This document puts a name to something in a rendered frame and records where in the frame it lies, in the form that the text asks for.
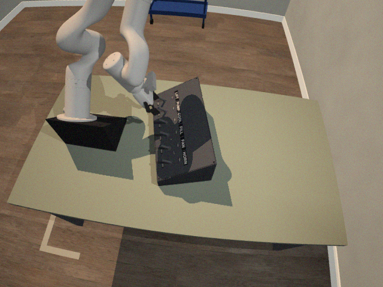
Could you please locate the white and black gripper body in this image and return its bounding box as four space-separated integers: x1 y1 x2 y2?
132 86 153 108

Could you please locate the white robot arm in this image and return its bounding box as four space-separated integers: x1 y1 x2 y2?
56 0 157 122

